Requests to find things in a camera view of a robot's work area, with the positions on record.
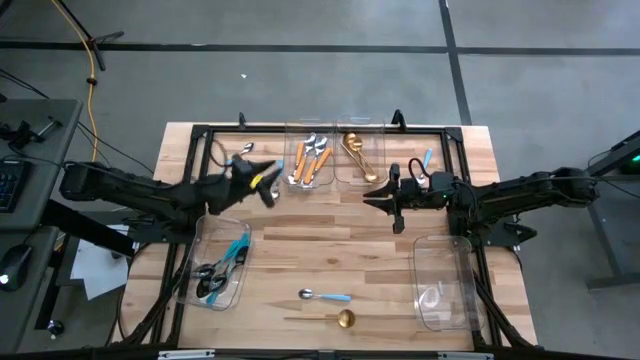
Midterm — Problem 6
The orange handled silver spoon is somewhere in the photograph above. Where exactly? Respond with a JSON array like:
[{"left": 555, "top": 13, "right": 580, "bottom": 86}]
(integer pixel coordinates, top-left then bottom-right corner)
[{"left": 302, "top": 135, "right": 334, "bottom": 189}]

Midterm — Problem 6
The black computer mouse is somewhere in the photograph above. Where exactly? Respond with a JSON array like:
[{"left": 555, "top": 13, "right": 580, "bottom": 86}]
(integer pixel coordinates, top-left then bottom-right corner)
[{"left": 0, "top": 243, "right": 35, "bottom": 293}]

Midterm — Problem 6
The black backlit keyboard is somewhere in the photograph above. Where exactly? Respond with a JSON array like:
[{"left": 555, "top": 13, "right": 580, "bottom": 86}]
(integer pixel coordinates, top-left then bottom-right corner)
[{"left": 0, "top": 158, "right": 32, "bottom": 215}]

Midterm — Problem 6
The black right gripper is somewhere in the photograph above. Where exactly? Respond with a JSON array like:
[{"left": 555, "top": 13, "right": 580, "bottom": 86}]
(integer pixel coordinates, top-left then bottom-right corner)
[{"left": 363, "top": 163, "right": 454, "bottom": 235}]

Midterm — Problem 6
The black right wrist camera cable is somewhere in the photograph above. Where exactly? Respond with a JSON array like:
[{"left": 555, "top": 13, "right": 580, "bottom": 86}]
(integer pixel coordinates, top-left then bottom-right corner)
[{"left": 407, "top": 156, "right": 432, "bottom": 187}]

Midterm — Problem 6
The clear plastic bin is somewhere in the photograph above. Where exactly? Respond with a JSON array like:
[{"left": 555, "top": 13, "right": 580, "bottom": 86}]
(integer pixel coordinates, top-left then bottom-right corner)
[
  {"left": 412, "top": 234, "right": 487, "bottom": 334},
  {"left": 282, "top": 118, "right": 337, "bottom": 190},
  {"left": 171, "top": 213, "right": 253, "bottom": 311},
  {"left": 333, "top": 113, "right": 389, "bottom": 187}
]

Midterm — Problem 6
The grey side desk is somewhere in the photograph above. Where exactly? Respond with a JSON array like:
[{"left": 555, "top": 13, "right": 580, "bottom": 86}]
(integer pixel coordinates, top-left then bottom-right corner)
[{"left": 0, "top": 98, "right": 85, "bottom": 354}]

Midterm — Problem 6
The silver aluminium bracket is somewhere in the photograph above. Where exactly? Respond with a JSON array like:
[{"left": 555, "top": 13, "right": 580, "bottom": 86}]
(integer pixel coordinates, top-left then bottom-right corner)
[
  {"left": 437, "top": 351, "right": 495, "bottom": 360},
  {"left": 157, "top": 349, "right": 217, "bottom": 360}
]

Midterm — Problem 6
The black tripod stand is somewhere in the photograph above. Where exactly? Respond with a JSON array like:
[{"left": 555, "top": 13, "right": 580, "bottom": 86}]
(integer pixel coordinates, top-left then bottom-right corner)
[{"left": 52, "top": 0, "right": 126, "bottom": 72}]

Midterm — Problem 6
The black desk clamp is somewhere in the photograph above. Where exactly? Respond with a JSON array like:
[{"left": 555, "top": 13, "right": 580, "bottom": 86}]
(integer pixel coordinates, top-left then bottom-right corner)
[{"left": 0, "top": 115, "right": 65, "bottom": 150}]

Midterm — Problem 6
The white paper sheet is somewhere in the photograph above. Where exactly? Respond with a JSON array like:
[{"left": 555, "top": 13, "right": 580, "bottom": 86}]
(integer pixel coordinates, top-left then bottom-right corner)
[{"left": 69, "top": 223, "right": 132, "bottom": 302}]

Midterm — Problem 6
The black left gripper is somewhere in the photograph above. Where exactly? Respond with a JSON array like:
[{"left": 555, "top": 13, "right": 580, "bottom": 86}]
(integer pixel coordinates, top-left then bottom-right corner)
[{"left": 209, "top": 153, "right": 284, "bottom": 215}]

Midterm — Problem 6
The yellow extension cable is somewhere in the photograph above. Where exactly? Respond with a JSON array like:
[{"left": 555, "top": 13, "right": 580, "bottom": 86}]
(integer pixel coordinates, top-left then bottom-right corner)
[{"left": 48, "top": 0, "right": 100, "bottom": 164}]

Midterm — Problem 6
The grey metal stand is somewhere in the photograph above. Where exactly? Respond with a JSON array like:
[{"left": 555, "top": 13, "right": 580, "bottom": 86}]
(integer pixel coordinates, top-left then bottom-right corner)
[{"left": 582, "top": 130, "right": 640, "bottom": 291}]

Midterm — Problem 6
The spoons group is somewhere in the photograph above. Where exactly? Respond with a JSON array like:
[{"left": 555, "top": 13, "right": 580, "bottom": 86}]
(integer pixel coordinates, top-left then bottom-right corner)
[
  {"left": 287, "top": 141, "right": 306, "bottom": 185},
  {"left": 293, "top": 132, "right": 318, "bottom": 184}
]

